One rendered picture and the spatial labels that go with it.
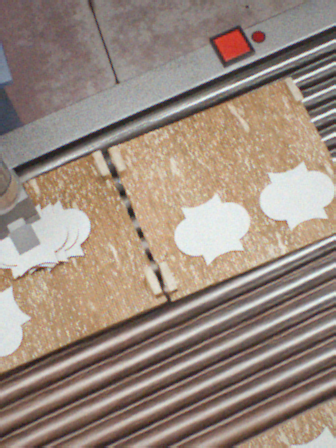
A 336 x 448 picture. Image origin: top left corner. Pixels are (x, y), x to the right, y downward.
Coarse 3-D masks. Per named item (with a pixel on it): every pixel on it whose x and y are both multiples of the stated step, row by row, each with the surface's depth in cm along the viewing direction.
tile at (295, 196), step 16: (272, 176) 159; (288, 176) 159; (304, 176) 158; (320, 176) 158; (272, 192) 158; (288, 192) 157; (304, 192) 157; (320, 192) 157; (272, 208) 157; (288, 208) 156; (304, 208) 156; (320, 208) 156; (288, 224) 155
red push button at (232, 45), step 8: (232, 32) 174; (216, 40) 173; (224, 40) 173; (232, 40) 173; (240, 40) 173; (224, 48) 172; (232, 48) 172; (240, 48) 172; (248, 48) 172; (224, 56) 172; (232, 56) 171
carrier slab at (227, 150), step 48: (288, 96) 166; (144, 144) 165; (192, 144) 164; (240, 144) 163; (288, 144) 162; (144, 192) 161; (192, 192) 160; (240, 192) 159; (240, 240) 156; (288, 240) 155; (192, 288) 153
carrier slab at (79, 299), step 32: (32, 192) 163; (64, 192) 162; (96, 192) 162; (96, 224) 159; (128, 224) 159; (96, 256) 157; (128, 256) 156; (0, 288) 156; (32, 288) 155; (64, 288) 155; (96, 288) 154; (128, 288) 154; (32, 320) 153; (64, 320) 153; (96, 320) 152; (32, 352) 151
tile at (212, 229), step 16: (192, 208) 158; (208, 208) 158; (224, 208) 157; (240, 208) 157; (192, 224) 157; (208, 224) 156; (224, 224) 156; (240, 224) 156; (176, 240) 156; (192, 240) 155; (208, 240) 155; (224, 240) 155; (192, 256) 155; (208, 256) 154
